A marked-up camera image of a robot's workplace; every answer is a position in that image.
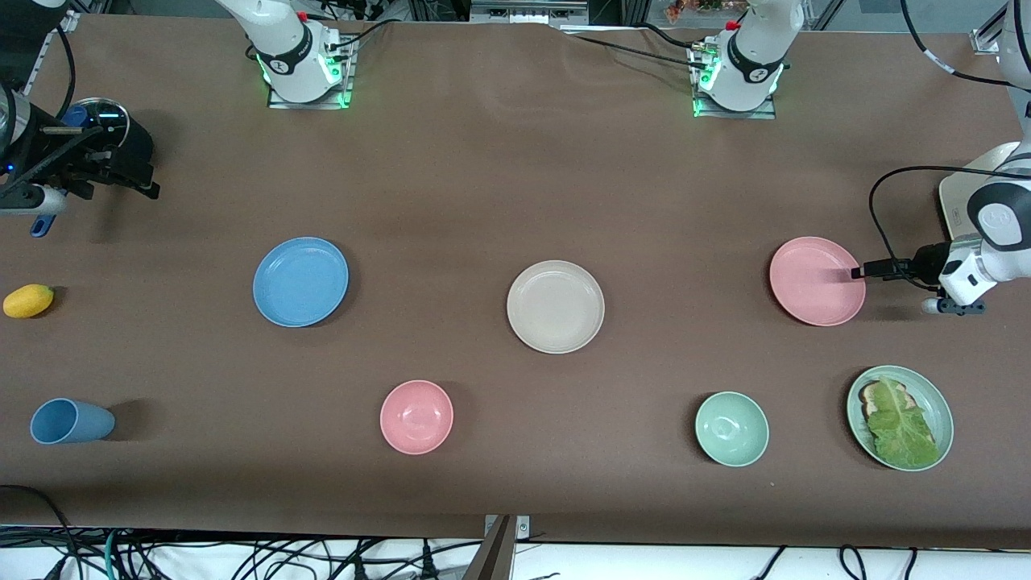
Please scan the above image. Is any green lettuce leaf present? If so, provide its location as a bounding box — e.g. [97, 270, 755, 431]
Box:
[866, 375, 942, 470]

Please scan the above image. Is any dark metal pole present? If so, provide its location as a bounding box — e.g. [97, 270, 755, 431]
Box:
[463, 516, 516, 580]

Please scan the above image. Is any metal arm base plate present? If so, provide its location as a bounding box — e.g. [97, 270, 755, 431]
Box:
[267, 36, 354, 110]
[693, 44, 778, 120]

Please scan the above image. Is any beige plate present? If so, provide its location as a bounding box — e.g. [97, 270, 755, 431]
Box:
[507, 259, 606, 354]

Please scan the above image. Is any aluminium frame profile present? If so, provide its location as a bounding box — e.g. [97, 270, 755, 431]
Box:
[971, 0, 1017, 56]
[24, 12, 81, 91]

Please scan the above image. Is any blue cup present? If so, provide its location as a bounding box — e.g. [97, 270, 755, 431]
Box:
[30, 398, 116, 445]

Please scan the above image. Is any blue plate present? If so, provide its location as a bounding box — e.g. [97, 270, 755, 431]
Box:
[253, 237, 350, 328]

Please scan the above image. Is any green plate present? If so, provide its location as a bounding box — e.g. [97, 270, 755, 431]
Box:
[846, 365, 954, 472]

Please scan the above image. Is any table cover cloth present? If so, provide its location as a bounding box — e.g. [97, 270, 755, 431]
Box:
[0, 14, 1031, 550]

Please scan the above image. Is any glass lid blue knob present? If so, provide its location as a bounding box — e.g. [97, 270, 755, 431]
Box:
[55, 98, 130, 164]

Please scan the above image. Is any toast bread slice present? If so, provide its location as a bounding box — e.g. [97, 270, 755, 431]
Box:
[859, 381, 919, 420]

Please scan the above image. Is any small green bowl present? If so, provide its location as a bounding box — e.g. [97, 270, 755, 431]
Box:
[695, 391, 770, 467]

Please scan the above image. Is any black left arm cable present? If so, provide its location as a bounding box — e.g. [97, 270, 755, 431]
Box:
[868, 0, 1031, 291]

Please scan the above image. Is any pink plate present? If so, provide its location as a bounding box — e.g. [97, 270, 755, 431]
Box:
[769, 236, 867, 327]

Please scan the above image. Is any black base cable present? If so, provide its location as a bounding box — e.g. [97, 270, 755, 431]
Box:
[568, 34, 710, 72]
[639, 22, 698, 52]
[329, 18, 404, 52]

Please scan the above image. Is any aluminium frame bar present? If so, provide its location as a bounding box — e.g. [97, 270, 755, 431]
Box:
[467, 0, 590, 25]

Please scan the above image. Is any yellow toy fruit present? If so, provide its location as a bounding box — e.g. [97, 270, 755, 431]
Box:
[2, 284, 55, 319]

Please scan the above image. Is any small pink bowl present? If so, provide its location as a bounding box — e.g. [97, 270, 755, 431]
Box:
[379, 379, 454, 456]

